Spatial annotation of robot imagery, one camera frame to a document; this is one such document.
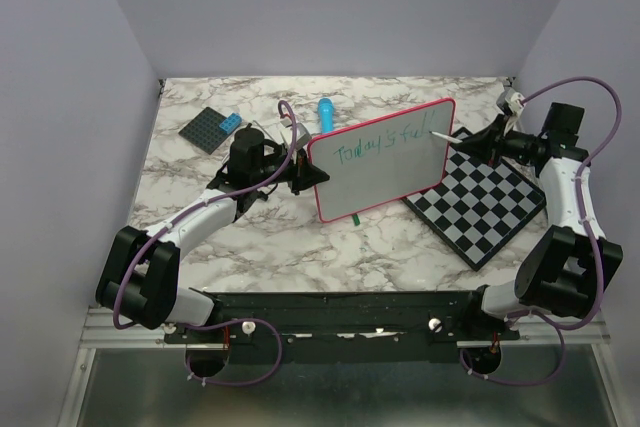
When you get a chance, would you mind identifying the dark grey building plate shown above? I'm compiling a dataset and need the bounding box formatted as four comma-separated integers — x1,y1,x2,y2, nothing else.
179,107,230,155

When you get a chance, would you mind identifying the pink framed whiteboard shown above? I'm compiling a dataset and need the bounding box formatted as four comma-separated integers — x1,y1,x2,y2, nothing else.
307,98,456,223

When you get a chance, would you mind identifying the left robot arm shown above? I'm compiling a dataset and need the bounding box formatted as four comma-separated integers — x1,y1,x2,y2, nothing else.
95,127,330,342

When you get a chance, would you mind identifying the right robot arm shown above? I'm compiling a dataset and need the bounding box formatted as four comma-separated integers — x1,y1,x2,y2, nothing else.
453,99,623,339

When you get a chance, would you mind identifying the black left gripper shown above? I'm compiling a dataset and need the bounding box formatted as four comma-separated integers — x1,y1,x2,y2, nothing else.
252,146,329,196

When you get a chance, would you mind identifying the blue building brick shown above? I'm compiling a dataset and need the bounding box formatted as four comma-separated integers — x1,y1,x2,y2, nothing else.
219,113,242,135

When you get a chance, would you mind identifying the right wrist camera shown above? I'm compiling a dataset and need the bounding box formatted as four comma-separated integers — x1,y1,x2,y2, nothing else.
496,87,524,133

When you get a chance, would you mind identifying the white green marker pen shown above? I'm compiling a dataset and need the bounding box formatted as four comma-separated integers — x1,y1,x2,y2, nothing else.
430,132,462,144

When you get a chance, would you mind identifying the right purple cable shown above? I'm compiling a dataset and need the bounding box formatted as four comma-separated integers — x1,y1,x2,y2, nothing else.
459,76,624,387

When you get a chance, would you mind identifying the blue toy microphone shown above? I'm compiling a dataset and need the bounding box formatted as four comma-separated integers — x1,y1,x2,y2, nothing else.
317,97,335,134

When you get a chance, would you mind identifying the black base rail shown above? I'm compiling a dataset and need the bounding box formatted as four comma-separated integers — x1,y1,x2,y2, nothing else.
165,288,520,373

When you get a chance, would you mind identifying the black white chessboard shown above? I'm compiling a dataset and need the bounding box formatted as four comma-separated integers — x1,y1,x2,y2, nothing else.
402,148,546,271

